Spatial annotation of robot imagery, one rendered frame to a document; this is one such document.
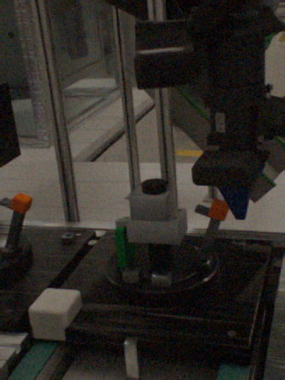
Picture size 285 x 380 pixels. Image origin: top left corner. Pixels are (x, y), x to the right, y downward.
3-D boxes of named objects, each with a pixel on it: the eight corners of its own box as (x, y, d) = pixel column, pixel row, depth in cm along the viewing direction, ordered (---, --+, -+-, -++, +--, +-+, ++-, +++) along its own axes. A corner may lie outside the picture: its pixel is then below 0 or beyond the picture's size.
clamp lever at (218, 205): (212, 256, 73) (231, 203, 70) (209, 265, 72) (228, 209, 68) (184, 245, 74) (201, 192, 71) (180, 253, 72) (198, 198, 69)
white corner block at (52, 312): (85, 320, 72) (81, 288, 70) (69, 343, 68) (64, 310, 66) (48, 316, 73) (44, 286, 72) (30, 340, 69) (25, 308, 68)
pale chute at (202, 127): (279, 174, 101) (299, 157, 98) (254, 203, 90) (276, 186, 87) (160, 53, 103) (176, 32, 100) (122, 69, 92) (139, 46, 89)
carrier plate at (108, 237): (273, 254, 83) (273, 238, 82) (250, 366, 62) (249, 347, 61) (107, 243, 90) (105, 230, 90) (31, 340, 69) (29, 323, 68)
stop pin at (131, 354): (142, 371, 66) (139, 338, 65) (139, 379, 65) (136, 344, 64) (130, 370, 67) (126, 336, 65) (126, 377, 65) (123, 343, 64)
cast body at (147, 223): (187, 230, 74) (184, 176, 72) (180, 246, 71) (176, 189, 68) (123, 226, 77) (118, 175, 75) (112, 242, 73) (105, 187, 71)
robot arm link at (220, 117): (186, 104, 57) (254, 103, 55) (223, 65, 73) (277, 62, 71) (191, 187, 60) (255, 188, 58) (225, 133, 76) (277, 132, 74)
